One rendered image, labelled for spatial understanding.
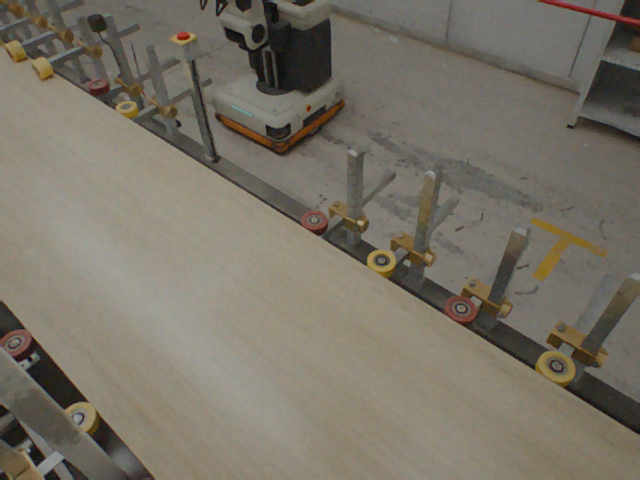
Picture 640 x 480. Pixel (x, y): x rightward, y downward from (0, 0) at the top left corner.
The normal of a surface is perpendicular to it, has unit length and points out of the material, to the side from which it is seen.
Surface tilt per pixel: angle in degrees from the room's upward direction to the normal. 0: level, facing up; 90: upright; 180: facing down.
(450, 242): 0
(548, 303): 0
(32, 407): 90
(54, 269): 0
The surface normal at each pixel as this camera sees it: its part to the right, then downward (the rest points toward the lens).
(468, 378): -0.04, -0.68
